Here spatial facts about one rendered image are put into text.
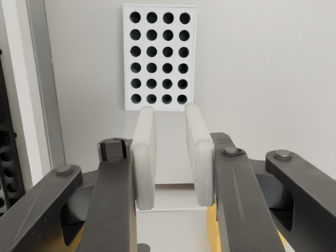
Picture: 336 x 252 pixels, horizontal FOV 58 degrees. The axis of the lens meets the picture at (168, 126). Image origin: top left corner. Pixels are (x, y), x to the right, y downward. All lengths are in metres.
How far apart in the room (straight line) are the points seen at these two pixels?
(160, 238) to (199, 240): 0.05
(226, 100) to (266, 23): 0.11
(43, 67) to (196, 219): 0.26
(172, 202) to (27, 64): 0.27
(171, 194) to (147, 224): 0.08
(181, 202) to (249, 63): 0.22
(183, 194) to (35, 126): 0.25
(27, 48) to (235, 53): 0.25
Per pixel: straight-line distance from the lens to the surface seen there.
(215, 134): 0.16
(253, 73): 0.42
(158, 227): 0.41
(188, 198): 0.46
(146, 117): 0.16
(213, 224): 0.34
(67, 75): 0.43
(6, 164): 0.36
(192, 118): 0.16
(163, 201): 0.46
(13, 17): 0.30
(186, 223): 0.41
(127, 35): 0.37
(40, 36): 0.33
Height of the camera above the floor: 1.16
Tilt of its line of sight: 73 degrees down
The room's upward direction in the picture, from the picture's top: 178 degrees clockwise
